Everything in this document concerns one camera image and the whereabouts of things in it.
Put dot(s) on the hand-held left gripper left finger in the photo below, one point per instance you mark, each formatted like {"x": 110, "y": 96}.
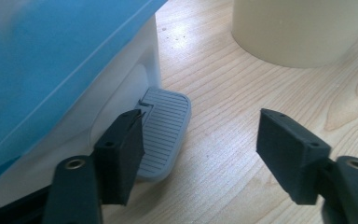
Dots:
{"x": 119, "y": 155}

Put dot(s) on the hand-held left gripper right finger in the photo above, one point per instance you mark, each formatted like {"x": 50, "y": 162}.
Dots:
{"x": 289, "y": 149}

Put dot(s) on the grey ribbed bin pedal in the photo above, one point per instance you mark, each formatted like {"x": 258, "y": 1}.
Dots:
{"x": 167, "y": 127}

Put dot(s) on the white plastic pedal bin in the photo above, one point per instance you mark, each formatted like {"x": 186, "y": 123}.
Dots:
{"x": 121, "y": 77}

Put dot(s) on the cream round container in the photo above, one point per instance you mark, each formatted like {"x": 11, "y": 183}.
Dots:
{"x": 298, "y": 31}

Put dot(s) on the blue bin lid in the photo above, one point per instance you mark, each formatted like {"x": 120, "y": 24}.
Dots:
{"x": 43, "y": 62}

